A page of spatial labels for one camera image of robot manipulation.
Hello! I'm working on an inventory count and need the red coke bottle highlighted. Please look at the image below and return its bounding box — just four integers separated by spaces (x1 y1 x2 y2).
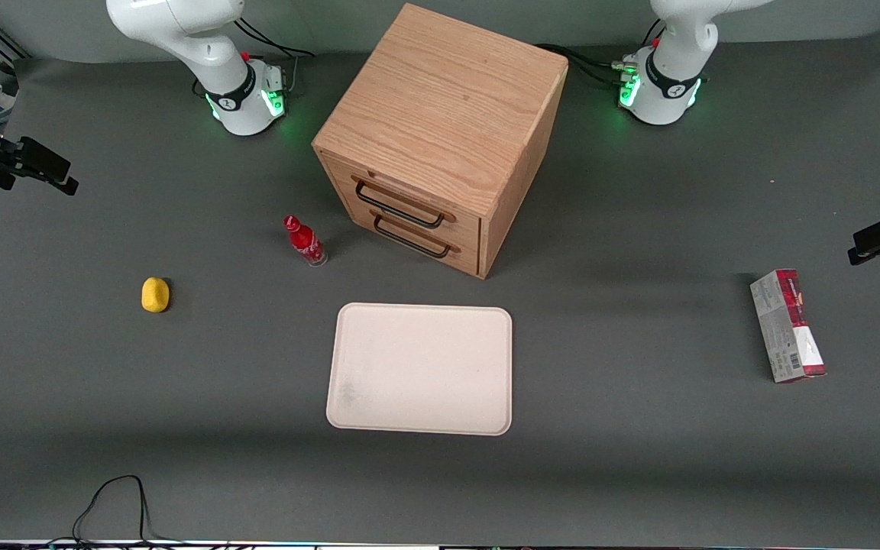
283 215 329 268

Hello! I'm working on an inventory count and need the cream rectangular tray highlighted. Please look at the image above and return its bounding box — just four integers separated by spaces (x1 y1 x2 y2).
325 302 514 437

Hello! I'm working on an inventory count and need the grey and red carton box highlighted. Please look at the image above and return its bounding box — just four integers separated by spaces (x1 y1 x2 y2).
749 268 828 384

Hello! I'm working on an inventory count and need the yellow lemon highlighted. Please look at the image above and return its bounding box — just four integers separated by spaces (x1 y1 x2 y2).
141 277 171 314

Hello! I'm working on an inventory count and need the wooden drawer front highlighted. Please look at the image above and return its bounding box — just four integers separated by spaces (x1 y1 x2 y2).
342 200 483 277
322 153 483 249

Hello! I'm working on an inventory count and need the oak wooden drawer cabinet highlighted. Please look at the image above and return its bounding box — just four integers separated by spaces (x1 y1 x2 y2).
312 3 569 280

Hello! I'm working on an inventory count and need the black right arm base cable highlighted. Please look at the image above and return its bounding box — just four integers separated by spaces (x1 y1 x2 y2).
234 17 317 59

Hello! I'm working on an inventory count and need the black arm base cable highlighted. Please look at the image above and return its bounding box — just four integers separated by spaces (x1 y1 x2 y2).
234 17 317 59
535 43 626 87

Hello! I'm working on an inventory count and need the thin black cable loop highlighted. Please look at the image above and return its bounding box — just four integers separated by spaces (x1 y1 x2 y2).
47 474 257 550

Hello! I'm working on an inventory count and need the black left arm base cable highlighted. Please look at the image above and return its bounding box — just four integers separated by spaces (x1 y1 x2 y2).
535 43 626 87

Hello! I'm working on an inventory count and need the black metal drawer handle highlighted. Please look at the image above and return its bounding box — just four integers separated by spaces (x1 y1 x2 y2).
370 209 461 260
354 177 457 229

